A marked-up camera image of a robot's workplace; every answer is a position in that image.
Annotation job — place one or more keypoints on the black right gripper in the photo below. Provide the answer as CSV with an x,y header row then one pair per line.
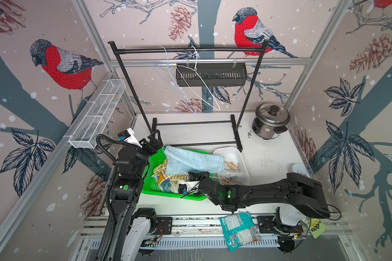
x,y
197,176

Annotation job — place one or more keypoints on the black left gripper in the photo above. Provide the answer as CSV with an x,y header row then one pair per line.
x,y
157,144

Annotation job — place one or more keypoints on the beige clothespin yellow towel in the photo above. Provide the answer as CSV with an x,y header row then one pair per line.
x,y
225,181
232,167

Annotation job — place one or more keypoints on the yellow striped towel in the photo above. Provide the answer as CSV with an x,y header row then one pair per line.
x,y
169,183

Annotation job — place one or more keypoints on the light blue towel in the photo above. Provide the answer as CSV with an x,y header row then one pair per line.
x,y
181,161

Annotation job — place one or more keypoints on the light blue wire hanger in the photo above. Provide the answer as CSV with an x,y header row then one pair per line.
x,y
181,93

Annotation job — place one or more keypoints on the white hanger with blue towel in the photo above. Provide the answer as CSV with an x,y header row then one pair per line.
x,y
181,161

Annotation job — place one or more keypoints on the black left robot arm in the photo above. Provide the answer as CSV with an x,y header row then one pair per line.
x,y
127,225

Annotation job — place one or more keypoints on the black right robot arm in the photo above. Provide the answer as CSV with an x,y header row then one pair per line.
x,y
300,191

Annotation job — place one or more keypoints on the white rectangular tray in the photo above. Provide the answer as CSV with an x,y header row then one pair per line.
x,y
232,154

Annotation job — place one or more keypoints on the green plastic basket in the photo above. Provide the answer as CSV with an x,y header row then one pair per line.
x,y
150,187

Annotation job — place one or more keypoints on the teal snack packet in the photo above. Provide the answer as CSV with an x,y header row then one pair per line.
x,y
239,230

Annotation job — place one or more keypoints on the silver rice cooker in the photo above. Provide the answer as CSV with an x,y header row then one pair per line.
x,y
270,120

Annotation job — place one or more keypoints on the yellow green packet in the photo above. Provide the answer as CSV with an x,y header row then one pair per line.
x,y
316,226

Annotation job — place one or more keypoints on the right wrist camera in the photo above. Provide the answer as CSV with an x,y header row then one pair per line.
x,y
187,188

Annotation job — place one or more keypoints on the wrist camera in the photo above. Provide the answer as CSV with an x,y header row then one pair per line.
x,y
128,136
187,188

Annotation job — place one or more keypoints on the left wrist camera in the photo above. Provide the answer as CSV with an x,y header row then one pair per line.
x,y
128,136

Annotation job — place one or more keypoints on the white wire mesh shelf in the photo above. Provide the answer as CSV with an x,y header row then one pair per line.
x,y
98,115

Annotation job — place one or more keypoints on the black wall basket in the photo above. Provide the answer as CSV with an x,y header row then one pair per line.
x,y
211,74

